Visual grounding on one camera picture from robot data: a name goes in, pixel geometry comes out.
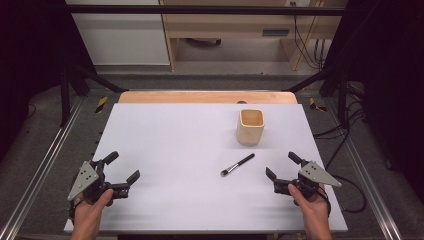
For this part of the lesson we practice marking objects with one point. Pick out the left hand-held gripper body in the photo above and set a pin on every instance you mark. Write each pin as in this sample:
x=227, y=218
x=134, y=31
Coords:
x=84, y=178

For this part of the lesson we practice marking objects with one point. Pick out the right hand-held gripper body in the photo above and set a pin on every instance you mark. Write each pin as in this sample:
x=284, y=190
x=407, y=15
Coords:
x=316, y=175

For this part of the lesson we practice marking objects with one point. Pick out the black makeup brush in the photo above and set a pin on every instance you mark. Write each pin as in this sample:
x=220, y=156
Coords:
x=238, y=164

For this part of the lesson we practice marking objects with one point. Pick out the cream square cup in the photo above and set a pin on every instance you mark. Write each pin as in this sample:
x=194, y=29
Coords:
x=250, y=131

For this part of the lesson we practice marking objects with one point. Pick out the person's left hand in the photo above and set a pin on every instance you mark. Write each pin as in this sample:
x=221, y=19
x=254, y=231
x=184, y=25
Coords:
x=91, y=210

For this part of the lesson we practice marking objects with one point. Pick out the person's right hand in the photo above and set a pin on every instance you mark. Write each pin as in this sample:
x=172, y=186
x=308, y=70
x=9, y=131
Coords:
x=311, y=208

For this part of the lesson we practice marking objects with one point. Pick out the white table board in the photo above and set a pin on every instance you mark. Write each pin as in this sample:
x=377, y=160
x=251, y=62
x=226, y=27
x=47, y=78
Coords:
x=186, y=173

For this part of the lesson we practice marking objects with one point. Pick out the wooden table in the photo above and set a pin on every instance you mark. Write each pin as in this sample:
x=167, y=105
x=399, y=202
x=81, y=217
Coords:
x=200, y=97

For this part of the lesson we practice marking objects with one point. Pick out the white cabinet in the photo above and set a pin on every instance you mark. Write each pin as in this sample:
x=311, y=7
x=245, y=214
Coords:
x=120, y=36

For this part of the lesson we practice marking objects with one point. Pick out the black curtain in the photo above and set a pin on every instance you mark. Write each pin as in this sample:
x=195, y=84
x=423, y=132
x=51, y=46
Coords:
x=26, y=50
x=393, y=66

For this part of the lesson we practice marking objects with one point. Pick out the light wooden desk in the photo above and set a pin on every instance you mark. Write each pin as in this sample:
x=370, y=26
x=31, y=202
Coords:
x=233, y=23

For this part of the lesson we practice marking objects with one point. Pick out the white power socket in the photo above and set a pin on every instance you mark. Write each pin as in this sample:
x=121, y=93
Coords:
x=300, y=2

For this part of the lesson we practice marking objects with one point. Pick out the black metal crossbar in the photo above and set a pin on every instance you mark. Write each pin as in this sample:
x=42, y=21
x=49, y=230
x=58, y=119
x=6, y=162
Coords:
x=200, y=10

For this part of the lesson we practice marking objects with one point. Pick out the aluminium floor rail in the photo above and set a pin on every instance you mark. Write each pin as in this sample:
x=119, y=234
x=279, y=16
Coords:
x=43, y=160
x=370, y=173

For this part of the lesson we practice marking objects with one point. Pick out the black metal frame stand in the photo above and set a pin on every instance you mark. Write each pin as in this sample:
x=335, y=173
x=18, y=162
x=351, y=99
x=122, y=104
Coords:
x=342, y=100
x=65, y=100

